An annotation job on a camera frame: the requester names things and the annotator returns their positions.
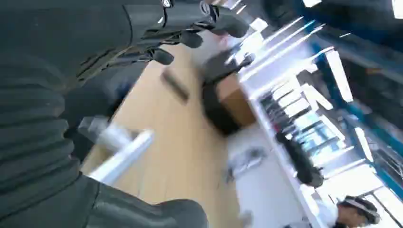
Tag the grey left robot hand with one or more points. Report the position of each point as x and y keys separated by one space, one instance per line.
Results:
x=78 y=28

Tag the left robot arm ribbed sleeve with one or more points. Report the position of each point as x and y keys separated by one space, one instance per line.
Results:
x=31 y=126

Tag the dark flat card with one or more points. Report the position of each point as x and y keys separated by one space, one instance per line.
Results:
x=175 y=85

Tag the white bar-shaped object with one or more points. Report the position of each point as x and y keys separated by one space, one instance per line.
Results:
x=122 y=154

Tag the black bulky object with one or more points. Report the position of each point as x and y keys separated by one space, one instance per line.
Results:
x=217 y=113

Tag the wooden card box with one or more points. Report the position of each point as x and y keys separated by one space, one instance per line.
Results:
x=236 y=100

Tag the grey clutter on floor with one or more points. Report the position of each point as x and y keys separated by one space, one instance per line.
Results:
x=245 y=162

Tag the black office chair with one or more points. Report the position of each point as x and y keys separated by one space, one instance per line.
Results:
x=300 y=160

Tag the long ceiling light panel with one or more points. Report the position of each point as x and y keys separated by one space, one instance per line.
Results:
x=363 y=144
x=339 y=75

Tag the person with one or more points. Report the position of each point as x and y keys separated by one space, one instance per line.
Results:
x=354 y=212

